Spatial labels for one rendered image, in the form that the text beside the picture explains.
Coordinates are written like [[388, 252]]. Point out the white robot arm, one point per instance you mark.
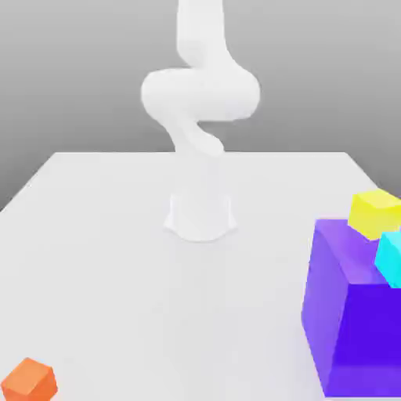
[[200, 94]]

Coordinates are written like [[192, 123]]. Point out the small yellow cube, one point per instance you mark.
[[372, 216]]

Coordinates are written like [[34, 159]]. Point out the small cyan cube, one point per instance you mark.
[[390, 260]]

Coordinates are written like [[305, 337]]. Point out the small orange cube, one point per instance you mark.
[[29, 380]]

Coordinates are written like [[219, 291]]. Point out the large purple box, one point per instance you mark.
[[344, 313]]

